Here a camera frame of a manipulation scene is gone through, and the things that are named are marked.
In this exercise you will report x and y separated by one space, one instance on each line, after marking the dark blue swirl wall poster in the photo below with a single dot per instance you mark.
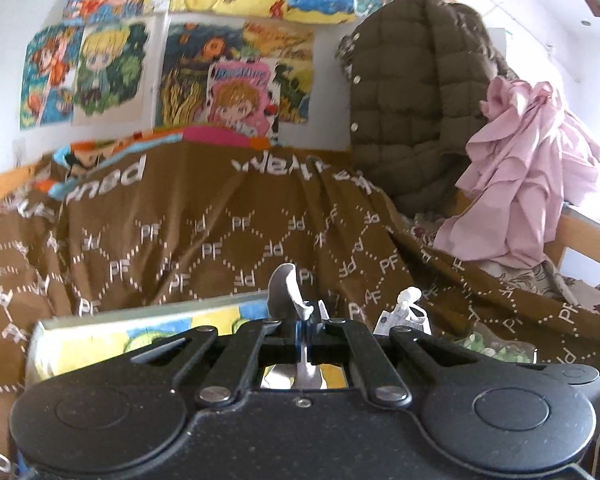
190 75

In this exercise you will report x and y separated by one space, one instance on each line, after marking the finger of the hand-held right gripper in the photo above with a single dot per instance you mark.
575 374

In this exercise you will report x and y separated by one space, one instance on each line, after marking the pink blond child wall poster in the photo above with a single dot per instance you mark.
240 100

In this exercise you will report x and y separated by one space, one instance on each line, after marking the pink garment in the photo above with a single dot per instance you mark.
520 170

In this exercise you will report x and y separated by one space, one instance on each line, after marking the orange landscape wall poster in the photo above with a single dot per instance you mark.
290 55

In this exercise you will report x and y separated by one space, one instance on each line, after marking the blond boy green wall poster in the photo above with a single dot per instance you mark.
110 70

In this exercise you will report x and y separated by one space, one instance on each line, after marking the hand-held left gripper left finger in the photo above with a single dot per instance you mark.
296 342

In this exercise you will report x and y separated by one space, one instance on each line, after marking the brown printed blanket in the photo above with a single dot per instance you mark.
205 210

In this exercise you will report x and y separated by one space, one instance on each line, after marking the olive quilted jacket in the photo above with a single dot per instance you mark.
405 100

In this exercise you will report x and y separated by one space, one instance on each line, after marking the white blue sock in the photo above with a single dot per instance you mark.
285 290

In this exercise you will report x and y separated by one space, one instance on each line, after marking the grey box with cartoon picture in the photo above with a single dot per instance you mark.
105 332

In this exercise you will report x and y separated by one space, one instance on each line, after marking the orange-haired girl blue wall poster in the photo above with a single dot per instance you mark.
50 75

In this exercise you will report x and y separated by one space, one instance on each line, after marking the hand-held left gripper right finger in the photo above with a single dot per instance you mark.
311 342

